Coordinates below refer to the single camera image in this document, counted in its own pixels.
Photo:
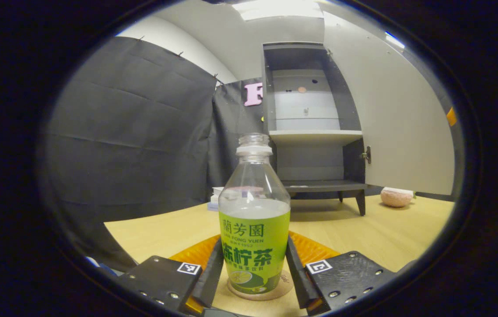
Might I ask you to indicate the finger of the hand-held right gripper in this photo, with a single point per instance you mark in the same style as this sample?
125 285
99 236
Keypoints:
451 116

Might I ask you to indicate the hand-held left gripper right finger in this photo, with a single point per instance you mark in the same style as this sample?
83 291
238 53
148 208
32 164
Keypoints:
299 273

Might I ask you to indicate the ceiling light panel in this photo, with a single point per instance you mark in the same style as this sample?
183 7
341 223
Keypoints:
395 40
280 9

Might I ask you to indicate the pink round object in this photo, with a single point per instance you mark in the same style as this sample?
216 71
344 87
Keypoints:
396 198

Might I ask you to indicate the small stacked boxes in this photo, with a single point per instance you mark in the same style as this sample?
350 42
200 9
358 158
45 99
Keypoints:
217 193

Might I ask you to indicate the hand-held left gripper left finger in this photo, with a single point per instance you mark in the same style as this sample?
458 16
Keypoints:
211 273

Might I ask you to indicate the black backdrop cloth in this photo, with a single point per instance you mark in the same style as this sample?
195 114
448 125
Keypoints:
143 132

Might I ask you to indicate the metal door hinge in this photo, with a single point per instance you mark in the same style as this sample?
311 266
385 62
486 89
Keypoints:
367 155

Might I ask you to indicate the round brown coaster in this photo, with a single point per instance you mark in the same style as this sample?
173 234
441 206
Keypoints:
287 284

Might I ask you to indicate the green label plastic bottle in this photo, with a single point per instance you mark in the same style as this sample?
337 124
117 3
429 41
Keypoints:
253 229

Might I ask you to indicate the light grey cabinet door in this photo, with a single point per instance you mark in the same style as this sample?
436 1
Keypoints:
398 110

